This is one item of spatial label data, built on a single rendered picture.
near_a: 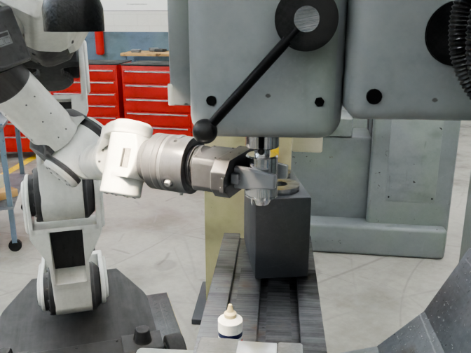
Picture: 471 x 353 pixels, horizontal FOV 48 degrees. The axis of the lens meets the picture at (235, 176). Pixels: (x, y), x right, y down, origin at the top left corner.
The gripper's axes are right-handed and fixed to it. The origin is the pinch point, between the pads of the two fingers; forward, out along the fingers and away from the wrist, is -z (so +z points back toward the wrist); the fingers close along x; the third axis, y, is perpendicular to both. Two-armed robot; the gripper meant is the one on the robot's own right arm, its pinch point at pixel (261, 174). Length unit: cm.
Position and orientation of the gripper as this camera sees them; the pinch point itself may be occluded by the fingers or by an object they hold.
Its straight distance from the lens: 77.5
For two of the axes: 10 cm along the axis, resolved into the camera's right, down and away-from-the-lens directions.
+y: -0.1, 9.6, 2.9
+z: -9.2, -1.2, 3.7
